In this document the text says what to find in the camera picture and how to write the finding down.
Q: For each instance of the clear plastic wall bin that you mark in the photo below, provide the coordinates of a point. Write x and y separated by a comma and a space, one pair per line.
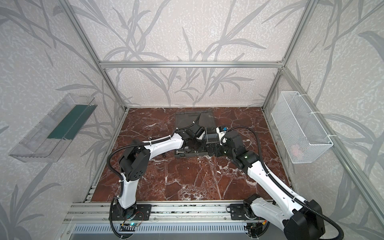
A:
50, 138

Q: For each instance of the white wire mesh basket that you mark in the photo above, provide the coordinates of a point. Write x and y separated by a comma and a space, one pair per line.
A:
304, 137

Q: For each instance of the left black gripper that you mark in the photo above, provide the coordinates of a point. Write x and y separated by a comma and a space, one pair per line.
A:
186, 153

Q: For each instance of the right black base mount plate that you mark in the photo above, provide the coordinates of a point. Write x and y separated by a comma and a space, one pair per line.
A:
237, 212

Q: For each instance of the grey plastic compartment organizer box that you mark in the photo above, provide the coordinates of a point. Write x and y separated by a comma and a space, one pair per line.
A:
197, 125

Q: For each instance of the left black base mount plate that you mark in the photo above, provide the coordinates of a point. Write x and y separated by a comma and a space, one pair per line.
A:
136, 212

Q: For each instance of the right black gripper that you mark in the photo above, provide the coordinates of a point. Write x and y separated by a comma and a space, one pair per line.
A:
212, 148

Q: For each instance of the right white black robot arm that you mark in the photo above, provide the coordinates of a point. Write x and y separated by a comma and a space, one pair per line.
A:
298, 218

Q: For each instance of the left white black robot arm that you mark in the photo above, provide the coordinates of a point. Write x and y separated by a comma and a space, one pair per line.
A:
134, 162

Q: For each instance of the aluminium cage frame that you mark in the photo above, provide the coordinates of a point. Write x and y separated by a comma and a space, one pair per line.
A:
360, 180

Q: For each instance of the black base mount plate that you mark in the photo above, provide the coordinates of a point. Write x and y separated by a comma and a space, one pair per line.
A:
237, 212
136, 212

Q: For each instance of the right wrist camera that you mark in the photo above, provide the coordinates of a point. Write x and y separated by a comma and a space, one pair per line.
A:
221, 131

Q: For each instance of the aluminium front rail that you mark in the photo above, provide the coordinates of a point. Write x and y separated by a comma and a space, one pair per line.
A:
182, 212

